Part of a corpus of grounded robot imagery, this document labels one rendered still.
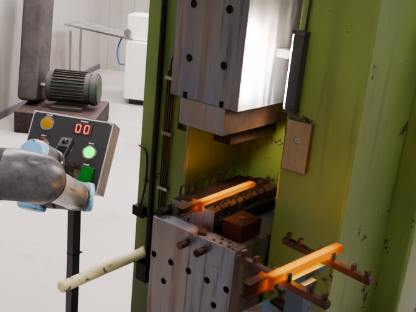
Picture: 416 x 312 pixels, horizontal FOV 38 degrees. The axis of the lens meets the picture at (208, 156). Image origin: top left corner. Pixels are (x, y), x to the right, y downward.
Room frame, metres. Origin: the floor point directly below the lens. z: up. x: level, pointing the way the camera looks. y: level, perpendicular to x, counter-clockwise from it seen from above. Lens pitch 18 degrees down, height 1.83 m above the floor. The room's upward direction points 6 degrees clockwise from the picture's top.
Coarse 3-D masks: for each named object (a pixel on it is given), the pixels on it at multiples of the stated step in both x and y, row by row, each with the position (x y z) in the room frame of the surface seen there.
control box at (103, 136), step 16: (32, 128) 2.27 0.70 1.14; (48, 128) 2.26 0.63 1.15; (64, 128) 2.25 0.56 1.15; (80, 128) 2.24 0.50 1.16; (96, 128) 2.23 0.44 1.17; (112, 128) 2.22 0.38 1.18; (48, 144) 2.22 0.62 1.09; (80, 144) 2.21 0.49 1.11; (96, 144) 2.20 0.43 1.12; (112, 144) 2.22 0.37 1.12; (80, 160) 2.17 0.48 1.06; (96, 160) 2.16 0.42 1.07; (112, 160) 2.23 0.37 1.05; (96, 176) 2.13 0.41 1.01; (96, 192) 2.10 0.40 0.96
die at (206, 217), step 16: (240, 176) 2.38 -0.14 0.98; (192, 192) 2.15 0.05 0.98; (208, 192) 2.14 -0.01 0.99; (240, 192) 2.15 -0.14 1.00; (256, 192) 2.19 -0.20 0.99; (272, 192) 2.25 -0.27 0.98; (208, 208) 1.98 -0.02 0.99; (224, 208) 2.00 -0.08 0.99; (240, 208) 2.08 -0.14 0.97; (208, 224) 1.96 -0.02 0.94
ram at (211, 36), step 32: (192, 0) 2.06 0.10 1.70; (224, 0) 1.98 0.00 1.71; (256, 0) 1.95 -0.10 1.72; (288, 0) 2.10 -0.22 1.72; (192, 32) 2.05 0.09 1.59; (224, 32) 1.97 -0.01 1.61; (256, 32) 1.96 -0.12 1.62; (288, 32) 2.12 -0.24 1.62; (192, 64) 2.05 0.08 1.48; (224, 64) 1.97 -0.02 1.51; (256, 64) 1.98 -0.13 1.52; (288, 64) 2.14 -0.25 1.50; (192, 96) 2.04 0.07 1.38; (224, 96) 1.96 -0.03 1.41; (256, 96) 2.00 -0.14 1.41
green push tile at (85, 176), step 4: (84, 168) 2.15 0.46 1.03; (88, 168) 2.14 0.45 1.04; (92, 168) 2.14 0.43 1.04; (80, 172) 2.14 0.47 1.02; (84, 172) 2.14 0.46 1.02; (88, 172) 2.14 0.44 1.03; (92, 172) 2.14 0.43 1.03; (80, 176) 2.13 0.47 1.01; (84, 176) 2.13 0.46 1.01; (88, 176) 2.13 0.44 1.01; (92, 176) 2.13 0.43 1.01; (80, 180) 2.12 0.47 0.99; (84, 180) 2.12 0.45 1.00; (88, 180) 2.12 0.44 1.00
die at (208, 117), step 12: (180, 108) 2.07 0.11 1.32; (192, 108) 2.04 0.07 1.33; (204, 108) 2.00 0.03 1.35; (216, 108) 1.97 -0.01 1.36; (264, 108) 2.14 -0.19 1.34; (276, 108) 2.20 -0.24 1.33; (180, 120) 2.07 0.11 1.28; (192, 120) 2.03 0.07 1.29; (204, 120) 2.00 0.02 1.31; (216, 120) 1.97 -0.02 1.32; (228, 120) 1.97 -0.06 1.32; (240, 120) 2.02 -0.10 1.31; (252, 120) 2.08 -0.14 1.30; (264, 120) 2.15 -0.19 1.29; (276, 120) 2.21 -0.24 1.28; (216, 132) 1.97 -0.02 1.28; (228, 132) 1.98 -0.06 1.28
